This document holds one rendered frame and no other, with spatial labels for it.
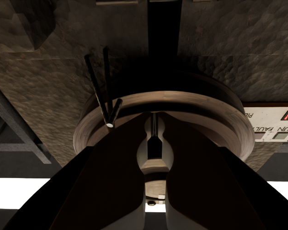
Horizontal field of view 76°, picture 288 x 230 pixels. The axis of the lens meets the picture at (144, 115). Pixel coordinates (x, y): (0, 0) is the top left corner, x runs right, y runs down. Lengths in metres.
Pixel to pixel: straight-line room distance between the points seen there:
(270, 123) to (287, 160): 8.84
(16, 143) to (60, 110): 5.87
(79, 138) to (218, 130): 0.32
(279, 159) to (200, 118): 9.06
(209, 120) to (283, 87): 0.31
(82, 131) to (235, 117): 0.34
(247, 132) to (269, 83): 0.18
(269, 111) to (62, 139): 0.73
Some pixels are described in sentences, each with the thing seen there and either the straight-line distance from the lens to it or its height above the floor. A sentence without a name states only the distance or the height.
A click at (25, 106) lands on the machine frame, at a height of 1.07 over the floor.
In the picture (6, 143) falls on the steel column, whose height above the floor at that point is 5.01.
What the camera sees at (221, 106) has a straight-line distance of 0.39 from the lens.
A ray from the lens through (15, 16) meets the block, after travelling 0.32.
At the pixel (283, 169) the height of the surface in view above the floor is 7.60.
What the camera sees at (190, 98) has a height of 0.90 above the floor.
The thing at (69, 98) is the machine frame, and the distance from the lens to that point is 0.61.
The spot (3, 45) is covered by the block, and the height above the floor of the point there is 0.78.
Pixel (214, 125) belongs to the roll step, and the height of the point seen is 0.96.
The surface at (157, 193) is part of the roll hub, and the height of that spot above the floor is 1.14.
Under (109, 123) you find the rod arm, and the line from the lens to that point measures 0.28.
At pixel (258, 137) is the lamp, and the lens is 0.76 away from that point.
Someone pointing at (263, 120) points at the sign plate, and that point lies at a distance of 0.70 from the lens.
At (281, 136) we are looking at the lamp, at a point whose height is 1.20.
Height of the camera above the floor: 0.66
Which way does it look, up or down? 48 degrees up
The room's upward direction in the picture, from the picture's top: 176 degrees clockwise
